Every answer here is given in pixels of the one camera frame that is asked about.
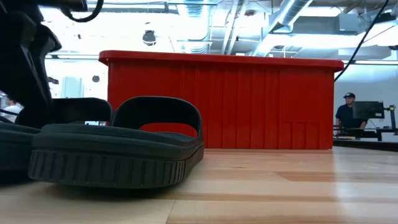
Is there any black ceiling dome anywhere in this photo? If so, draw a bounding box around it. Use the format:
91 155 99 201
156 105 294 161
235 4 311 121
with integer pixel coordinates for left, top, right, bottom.
142 29 157 47

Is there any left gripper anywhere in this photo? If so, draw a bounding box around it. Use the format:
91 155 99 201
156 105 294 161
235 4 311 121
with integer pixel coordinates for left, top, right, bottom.
0 0 63 124

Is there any rectangular grey ceiling duct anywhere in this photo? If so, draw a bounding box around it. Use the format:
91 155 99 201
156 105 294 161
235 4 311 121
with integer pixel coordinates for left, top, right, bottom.
269 14 358 35

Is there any black rubber slide sandal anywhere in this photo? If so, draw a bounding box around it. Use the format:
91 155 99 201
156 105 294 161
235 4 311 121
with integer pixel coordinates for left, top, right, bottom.
27 95 205 190
0 97 113 184

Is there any black desk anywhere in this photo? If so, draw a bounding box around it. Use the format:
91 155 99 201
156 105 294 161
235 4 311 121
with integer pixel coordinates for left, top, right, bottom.
333 126 398 142

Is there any corrugated silver ceiling duct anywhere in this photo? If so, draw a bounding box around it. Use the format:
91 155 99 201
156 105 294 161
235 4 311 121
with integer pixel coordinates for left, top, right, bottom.
178 0 217 54

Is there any red plastic bin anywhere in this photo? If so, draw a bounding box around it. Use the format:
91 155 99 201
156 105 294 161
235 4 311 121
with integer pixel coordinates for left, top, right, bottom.
98 49 345 150

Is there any black left wrist camera cable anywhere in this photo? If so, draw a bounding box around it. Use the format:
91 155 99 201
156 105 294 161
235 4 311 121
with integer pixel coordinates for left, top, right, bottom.
60 0 105 23

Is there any black computer monitor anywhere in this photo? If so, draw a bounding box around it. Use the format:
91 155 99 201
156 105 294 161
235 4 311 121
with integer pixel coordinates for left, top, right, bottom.
353 101 386 119

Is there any person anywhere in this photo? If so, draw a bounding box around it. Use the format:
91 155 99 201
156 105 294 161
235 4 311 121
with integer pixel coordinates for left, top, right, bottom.
335 92 369 137
0 95 24 124

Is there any white column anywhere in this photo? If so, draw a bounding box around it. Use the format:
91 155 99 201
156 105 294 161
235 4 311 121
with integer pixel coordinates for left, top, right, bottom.
60 76 84 100

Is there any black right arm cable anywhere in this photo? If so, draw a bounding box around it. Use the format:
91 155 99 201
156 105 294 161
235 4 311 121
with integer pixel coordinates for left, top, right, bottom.
334 0 390 82

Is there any round silver ceiling duct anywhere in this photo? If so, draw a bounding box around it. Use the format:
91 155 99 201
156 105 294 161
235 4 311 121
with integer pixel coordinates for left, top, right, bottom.
251 0 313 57

